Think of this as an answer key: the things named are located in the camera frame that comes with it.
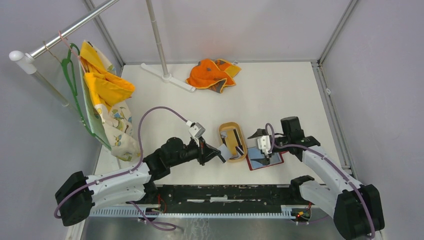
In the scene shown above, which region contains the orange yellow cloth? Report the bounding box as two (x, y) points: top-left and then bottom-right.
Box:
(185, 58), (242, 94)

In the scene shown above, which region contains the metal hanging rail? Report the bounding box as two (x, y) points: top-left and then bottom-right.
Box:
(8, 0), (118, 75)

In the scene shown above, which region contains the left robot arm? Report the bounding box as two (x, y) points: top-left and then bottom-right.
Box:
(53, 137), (224, 227)

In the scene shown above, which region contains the yellow patterned hanging cloth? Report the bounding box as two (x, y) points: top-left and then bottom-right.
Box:
(80, 40), (141, 162)

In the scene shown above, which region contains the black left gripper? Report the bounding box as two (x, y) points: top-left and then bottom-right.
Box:
(168, 136), (221, 167)

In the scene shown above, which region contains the white rack stand base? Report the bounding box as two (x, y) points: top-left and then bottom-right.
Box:
(140, 63), (196, 93)

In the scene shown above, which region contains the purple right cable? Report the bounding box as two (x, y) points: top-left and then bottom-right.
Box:
(264, 123), (377, 239)

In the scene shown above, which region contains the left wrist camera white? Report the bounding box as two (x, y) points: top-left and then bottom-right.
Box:
(185, 120), (206, 147)

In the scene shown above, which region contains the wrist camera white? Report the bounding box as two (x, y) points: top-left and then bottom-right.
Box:
(256, 135), (272, 156)
(185, 120), (206, 147)

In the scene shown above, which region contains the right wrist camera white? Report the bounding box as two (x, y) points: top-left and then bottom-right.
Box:
(256, 135), (272, 156)

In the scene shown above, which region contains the green clothes hanger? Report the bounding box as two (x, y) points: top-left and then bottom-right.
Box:
(60, 43), (111, 150)

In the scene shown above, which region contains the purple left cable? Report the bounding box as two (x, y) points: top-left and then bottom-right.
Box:
(53, 106), (193, 232)

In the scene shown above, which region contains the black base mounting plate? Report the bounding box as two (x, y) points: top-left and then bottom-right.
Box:
(136, 184), (309, 214)

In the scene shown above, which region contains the vertical metal pole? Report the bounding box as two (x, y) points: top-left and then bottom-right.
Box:
(146, 0), (170, 75)

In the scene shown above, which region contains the purple cable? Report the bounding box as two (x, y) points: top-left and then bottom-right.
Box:
(53, 106), (193, 232)
(264, 123), (377, 239)

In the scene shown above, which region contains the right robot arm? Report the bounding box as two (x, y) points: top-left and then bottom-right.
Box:
(250, 116), (385, 240)

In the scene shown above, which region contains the red leather card holder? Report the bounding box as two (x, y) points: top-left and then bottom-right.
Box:
(246, 147), (286, 171)

